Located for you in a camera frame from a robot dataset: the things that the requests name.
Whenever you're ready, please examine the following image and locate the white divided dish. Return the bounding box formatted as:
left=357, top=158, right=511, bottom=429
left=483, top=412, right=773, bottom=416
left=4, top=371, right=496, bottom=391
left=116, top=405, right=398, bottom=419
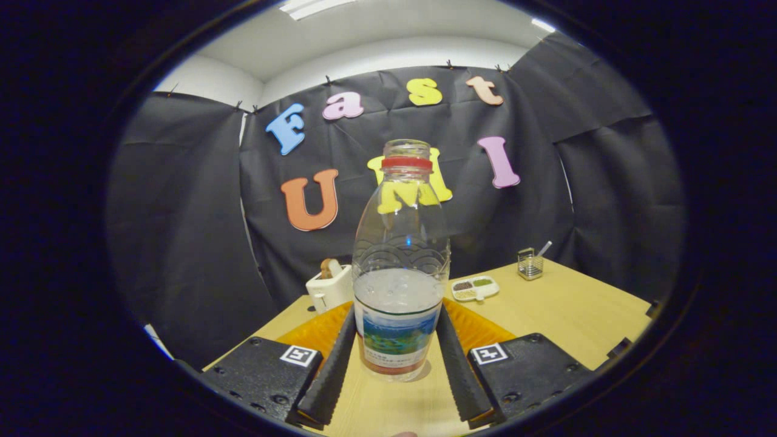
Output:
left=451, top=276, right=500, bottom=303

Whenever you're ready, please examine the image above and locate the black backdrop cloth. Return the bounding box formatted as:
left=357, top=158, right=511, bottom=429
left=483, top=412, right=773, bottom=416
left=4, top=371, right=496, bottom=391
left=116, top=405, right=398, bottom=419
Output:
left=104, top=30, right=687, bottom=371

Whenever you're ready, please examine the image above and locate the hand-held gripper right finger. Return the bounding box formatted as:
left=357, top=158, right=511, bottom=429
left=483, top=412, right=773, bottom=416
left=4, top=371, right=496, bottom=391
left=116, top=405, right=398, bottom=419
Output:
left=436, top=299, right=595, bottom=429

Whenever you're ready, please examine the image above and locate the white side desk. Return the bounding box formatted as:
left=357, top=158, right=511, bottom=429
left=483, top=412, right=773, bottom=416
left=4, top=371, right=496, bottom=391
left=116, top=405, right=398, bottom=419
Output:
left=144, top=324, right=174, bottom=359

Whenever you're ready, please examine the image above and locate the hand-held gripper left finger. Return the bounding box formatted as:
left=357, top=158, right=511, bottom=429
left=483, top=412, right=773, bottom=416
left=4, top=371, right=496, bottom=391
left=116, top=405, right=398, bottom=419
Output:
left=199, top=300, right=359, bottom=429

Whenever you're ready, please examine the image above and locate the clear plastic juice bottle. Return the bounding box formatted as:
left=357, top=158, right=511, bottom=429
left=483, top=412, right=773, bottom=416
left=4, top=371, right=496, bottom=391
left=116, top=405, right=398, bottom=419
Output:
left=352, top=139, right=452, bottom=383

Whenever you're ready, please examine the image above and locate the wooden table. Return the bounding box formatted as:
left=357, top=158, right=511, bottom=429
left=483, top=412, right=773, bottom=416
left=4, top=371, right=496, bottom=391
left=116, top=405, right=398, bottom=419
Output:
left=203, top=258, right=653, bottom=437

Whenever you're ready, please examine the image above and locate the large ceiling light panel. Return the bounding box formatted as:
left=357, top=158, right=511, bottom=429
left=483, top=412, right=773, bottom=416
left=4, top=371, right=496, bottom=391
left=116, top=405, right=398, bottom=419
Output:
left=279, top=0, right=359, bottom=21

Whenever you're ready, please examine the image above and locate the white toaster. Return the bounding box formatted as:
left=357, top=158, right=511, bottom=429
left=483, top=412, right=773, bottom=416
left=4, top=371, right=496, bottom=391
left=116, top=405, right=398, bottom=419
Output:
left=305, top=264, right=355, bottom=314

